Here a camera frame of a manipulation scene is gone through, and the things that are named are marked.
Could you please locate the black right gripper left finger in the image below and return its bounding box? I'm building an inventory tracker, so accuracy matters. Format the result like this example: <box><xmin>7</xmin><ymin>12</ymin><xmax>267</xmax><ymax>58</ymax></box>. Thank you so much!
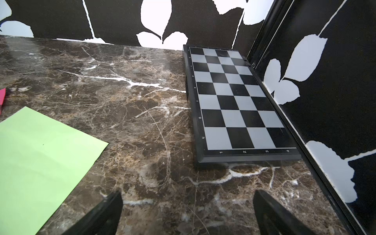
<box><xmin>63</xmin><ymin>191</ymin><xmax>123</xmax><ymax>235</ymax></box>

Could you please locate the black white chessboard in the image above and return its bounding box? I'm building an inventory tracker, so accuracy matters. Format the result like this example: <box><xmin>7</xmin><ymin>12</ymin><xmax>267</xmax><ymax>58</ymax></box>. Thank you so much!
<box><xmin>183</xmin><ymin>45</ymin><xmax>301</xmax><ymax>165</ymax></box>

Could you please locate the pink paper sheet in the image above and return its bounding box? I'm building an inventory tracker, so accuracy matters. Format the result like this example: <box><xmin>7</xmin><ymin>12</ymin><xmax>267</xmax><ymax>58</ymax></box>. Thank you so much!
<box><xmin>0</xmin><ymin>88</ymin><xmax>6</xmax><ymax>114</ymax></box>

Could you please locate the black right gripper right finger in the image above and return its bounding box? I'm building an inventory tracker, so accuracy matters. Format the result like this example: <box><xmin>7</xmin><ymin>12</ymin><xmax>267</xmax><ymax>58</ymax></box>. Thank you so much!
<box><xmin>253</xmin><ymin>190</ymin><xmax>314</xmax><ymax>235</ymax></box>

